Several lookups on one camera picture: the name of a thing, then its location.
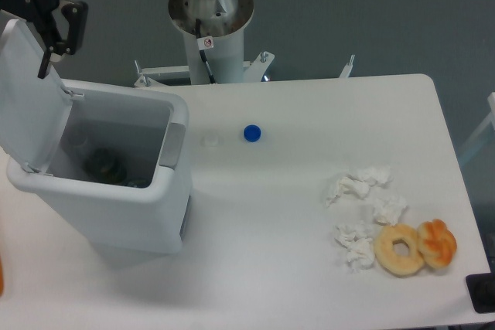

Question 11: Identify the white metal mounting frame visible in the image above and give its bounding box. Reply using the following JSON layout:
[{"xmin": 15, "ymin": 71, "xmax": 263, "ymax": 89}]
[{"xmin": 133, "ymin": 50, "xmax": 357, "ymax": 87}]

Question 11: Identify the orange twisted bread roll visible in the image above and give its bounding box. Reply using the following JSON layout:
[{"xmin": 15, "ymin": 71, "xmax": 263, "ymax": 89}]
[{"xmin": 417, "ymin": 219, "xmax": 457, "ymax": 269}]

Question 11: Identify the white trash can body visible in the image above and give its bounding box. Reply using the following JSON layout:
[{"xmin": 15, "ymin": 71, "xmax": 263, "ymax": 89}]
[{"xmin": 7, "ymin": 80, "xmax": 192, "ymax": 253}]

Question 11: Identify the white bottle cap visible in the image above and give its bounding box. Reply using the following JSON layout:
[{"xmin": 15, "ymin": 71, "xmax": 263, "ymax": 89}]
[{"xmin": 202, "ymin": 132, "xmax": 220, "ymax": 148}]

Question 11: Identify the crumpled white tissue bottom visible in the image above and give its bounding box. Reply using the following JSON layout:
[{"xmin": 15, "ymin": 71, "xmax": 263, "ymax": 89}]
[{"xmin": 333, "ymin": 221, "xmax": 375, "ymax": 273}]

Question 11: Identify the crumpled white tissue middle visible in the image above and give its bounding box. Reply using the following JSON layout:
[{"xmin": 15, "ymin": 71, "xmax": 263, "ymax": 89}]
[{"xmin": 367, "ymin": 196, "xmax": 408, "ymax": 226}]

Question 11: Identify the white trash can lid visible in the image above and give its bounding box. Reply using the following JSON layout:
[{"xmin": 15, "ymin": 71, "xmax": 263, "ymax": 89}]
[{"xmin": 1, "ymin": 19, "xmax": 84, "ymax": 173}]

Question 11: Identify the black cable on pedestal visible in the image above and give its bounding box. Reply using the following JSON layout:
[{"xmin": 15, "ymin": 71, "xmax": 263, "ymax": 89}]
[{"xmin": 195, "ymin": 19, "xmax": 217, "ymax": 84}]

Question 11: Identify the crumpled white tissue top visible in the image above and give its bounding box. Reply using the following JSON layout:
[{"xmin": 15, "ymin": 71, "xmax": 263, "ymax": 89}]
[{"xmin": 323, "ymin": 165, "xmax": 392, "ymax": 207}]

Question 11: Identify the orange object at edge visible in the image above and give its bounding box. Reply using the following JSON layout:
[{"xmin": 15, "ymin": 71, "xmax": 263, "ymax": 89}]
[{"xmin": 0, "ymin": 259, "xmax": 5, "ymax": 296}]

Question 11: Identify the white frame at right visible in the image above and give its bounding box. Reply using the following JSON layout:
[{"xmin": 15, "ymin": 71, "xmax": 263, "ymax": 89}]
[{"xmin": 457, "ymin": 92, "xmax": 494, "ymax": 168}]

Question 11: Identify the blue bottle cap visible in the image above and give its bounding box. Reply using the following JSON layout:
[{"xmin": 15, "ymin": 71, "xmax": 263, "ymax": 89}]
[{"xmin": 243, "ymin": 124, "xmax": 262, "ymax": 142}]

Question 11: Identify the glazed ring donut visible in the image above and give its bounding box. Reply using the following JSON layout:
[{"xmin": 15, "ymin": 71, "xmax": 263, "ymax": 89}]
[{"xmin": 374, "ymin": 223, "xmax": 425, "ymax": 277}]

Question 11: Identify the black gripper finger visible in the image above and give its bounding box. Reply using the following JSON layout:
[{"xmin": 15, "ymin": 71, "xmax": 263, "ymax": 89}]
[{"xmin": 36, "ymin": 0, "xmax": 89, "ymax": 80}]

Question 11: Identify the crumpled white tissue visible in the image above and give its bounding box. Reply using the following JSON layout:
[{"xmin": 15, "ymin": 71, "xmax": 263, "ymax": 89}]
[
  {"xmin": 323, "ymin": 165, "xmax": 392, "ymax": 207},
  {"xmin": 367, "ymin": 196, "xmax": 408, "ymax": 226},
  {"xmin": 333, "ymin": 221, "xmax": 375, "ymax": 273}
]

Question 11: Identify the dark trash inside can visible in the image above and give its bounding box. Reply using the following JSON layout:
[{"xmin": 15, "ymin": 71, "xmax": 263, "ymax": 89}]
[{"xmin": 83, "ymin": 148, "xmax": 151, "ymax": 189}]

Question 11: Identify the black device at corner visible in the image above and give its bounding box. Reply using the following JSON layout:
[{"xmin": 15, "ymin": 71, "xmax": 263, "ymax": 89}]
[{"xmin": 466, "ymin": 273, "xmax": 494, "ymax": 314}]

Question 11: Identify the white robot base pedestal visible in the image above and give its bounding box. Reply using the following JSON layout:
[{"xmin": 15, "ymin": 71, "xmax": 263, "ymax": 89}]
[{"xmin": 168, "ymin": 0, "xmax": 254, "ymax": 85}]

